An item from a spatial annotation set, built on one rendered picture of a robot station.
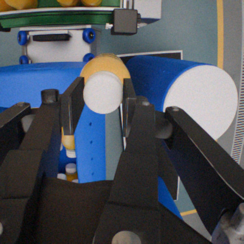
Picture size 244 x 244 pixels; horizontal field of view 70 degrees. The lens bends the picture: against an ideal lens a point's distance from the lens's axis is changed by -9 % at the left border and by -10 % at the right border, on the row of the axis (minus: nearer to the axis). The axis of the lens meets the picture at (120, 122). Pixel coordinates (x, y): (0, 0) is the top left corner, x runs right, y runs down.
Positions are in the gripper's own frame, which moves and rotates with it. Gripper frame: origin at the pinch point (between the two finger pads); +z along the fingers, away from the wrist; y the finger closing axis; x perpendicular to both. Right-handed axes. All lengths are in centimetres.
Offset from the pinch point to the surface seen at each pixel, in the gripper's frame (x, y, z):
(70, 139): -18.8, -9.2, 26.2
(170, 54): -3, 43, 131
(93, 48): 2.4, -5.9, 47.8
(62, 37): 5.6, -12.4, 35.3
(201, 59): -5, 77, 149
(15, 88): -3.1, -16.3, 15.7
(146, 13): 15, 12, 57
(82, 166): -20.9, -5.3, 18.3
